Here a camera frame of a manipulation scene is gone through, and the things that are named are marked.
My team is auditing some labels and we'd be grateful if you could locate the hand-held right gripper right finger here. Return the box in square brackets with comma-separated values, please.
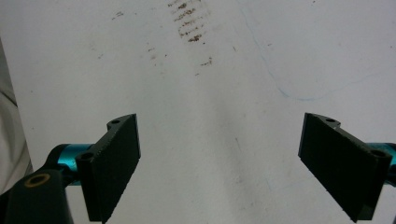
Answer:
[297, 112, 393, 223]

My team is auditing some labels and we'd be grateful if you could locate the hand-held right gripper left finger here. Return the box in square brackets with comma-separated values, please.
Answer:
[76, 113, 142, 224]

